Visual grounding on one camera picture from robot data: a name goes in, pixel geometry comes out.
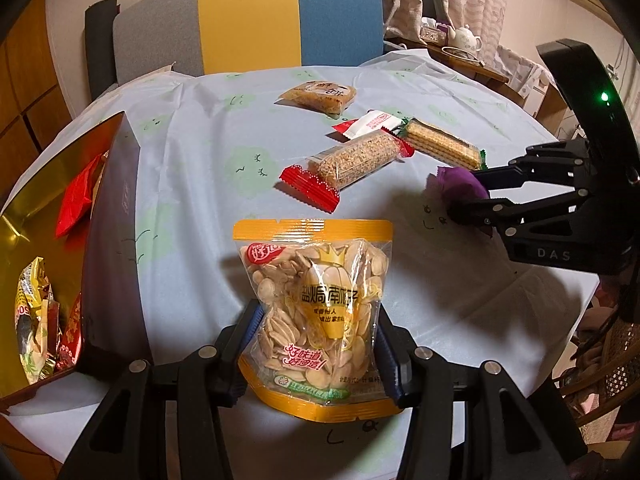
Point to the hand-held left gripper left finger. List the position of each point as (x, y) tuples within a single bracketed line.
[(252, 322)]

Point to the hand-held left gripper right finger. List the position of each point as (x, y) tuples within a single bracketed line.
[(387, 355)]

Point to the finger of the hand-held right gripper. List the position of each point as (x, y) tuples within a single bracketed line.
[(500, 175), (475, 210)]

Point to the purple candy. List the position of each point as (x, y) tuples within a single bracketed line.
[(457, 182)]

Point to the pumpkin seeds packet orange border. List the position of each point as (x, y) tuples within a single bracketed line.
[(310, 300)]

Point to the cracker packet green-ended wrapper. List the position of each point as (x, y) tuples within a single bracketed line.
[(440, 142)]

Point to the cereal bar red-ended wrapper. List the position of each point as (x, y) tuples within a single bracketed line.
[(350, 160)]

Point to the white red snack packet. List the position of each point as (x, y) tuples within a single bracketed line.
[(367, 124)]

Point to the maroon gift box gold inside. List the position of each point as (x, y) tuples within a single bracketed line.
[(115, 240)]

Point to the red gold bar packet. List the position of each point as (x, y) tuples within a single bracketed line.
[(70, 335)]

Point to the brown bread packet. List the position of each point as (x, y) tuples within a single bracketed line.
[(317, 96)]

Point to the yellow snack packet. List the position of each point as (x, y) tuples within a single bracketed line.
[(35, 320)]

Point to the cardboard box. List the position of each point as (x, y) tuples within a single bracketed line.
[(547, 97)]

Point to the white printed cloth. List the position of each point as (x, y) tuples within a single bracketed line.
[(517, 67)]

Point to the wooden side table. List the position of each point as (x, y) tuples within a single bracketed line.
[(480, 72)]

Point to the round tray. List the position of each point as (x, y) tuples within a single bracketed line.
[(462, 53)]

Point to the white teapot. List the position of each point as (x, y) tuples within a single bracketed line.
[(464, 39)]

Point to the light blue printed tablecloth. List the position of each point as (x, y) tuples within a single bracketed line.
[(200, 185)]

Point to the patterned beige curtain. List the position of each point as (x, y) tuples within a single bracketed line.
[(480, 0), (407, 0)]

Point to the tissue box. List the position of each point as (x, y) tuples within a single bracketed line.
[(432, 32)]

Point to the wicker chair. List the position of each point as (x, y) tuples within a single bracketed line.
[(620, 375)]

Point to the grey yellow blue chair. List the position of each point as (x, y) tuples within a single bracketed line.
[(250, 20)]

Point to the black chair armrest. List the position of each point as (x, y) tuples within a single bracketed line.
[(102, 45)]

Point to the wooden wardrobe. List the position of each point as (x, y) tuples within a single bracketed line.
[(30, 90)]

